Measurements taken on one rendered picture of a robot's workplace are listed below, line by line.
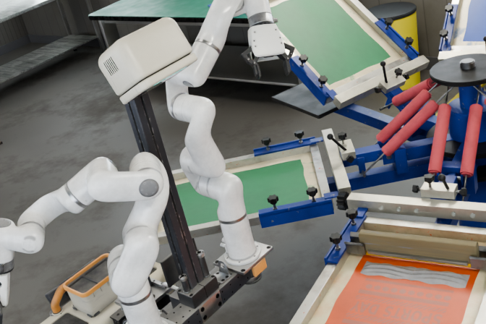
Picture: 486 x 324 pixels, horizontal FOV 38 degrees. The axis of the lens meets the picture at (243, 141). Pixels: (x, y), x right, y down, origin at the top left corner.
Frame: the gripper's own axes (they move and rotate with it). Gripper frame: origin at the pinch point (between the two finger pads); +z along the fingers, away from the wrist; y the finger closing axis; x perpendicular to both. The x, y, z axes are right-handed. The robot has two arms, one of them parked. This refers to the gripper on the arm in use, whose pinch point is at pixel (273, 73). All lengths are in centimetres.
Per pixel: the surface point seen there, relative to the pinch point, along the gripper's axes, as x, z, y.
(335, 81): -122, -33, -71
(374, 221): -56, 45, -44
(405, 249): -34, 58, -43
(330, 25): -137, -68, -82
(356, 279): -41, 64, -26
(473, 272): -23, 70, -59
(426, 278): -28, 69, -45
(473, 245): -17, 62, -59
